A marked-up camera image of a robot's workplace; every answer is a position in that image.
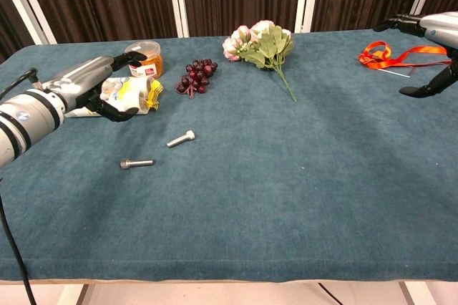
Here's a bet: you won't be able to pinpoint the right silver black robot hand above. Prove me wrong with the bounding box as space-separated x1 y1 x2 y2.
373 10 458 99

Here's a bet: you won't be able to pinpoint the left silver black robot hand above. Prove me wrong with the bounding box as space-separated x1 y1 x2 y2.
41 50 148 122

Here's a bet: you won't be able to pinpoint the silver hex socket bolt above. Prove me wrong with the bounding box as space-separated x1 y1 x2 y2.
120 158 155 170
166 130 197 149

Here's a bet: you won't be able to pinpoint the white yellow snack bag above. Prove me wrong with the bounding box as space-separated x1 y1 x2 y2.
64 76 165 119

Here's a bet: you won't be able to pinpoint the clear plastic card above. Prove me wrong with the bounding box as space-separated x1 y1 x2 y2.
383 67 413 79

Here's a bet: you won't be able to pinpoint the orange satin ribbon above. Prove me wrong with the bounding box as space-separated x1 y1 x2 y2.
358 41 452 70

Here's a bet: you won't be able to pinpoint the clear jar with orange snack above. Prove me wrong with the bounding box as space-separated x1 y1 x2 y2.
124 40 165 79

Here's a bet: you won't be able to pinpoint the dark red plastic grapes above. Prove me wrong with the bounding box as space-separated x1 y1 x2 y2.
175 58 219 100

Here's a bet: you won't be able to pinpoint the pink artificial flower bouquet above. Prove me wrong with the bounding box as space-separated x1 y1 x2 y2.
222 20 298 104

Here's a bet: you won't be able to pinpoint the teal table cloth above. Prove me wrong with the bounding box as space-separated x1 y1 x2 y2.
0 28 458 283

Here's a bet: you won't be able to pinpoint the white table leg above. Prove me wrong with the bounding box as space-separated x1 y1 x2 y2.
57 282 91 305
397 281 427 305

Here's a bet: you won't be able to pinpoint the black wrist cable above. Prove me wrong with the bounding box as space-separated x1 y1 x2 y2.
0 67 39 101

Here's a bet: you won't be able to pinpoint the black hanging cable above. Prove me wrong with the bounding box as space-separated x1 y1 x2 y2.
0 193 37 305

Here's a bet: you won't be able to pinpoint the thin black floor cable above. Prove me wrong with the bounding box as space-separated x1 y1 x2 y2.
317 282 341 305

